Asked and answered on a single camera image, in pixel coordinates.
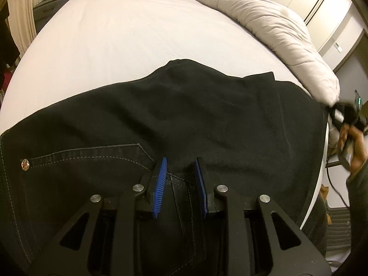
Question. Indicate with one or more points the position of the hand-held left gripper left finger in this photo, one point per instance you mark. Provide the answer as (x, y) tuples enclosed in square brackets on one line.
[(159, 187)]

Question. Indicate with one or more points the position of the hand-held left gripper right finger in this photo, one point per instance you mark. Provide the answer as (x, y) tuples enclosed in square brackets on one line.
[(201, 187)]

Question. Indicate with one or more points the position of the black denim pants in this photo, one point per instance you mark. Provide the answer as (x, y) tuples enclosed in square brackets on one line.
[(172, 115)]

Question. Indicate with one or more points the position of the person's right hand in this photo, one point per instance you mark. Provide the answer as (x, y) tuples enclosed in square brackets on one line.
[(358, 149)]

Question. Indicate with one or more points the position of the beige duvet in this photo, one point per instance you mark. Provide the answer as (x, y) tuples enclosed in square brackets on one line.
[(276, 26)]

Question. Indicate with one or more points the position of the white wardrobe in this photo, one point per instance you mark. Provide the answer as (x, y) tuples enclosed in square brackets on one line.
[(313, 3)]

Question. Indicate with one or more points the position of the white bed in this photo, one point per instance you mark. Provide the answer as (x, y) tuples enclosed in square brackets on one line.
[(129, 43)]

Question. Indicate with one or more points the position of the cream curtain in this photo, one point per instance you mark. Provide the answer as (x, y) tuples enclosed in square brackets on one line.
[(24, 14)]

